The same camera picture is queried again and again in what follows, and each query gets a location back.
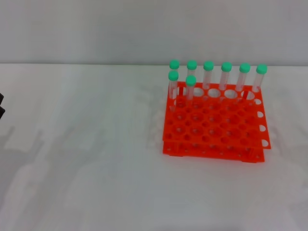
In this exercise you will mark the green-capped clear test tube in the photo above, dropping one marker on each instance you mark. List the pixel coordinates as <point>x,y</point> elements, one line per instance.
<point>174,64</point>
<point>244,68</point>
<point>261,69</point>
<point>226,67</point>
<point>191,65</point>
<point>208,66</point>
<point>173,76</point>
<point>190,80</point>

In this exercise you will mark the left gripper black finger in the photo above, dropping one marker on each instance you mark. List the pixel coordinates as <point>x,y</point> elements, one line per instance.
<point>2,112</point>
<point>1,98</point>

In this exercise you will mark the orange test tube rack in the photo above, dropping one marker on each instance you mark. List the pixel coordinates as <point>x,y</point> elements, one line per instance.
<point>214,134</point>

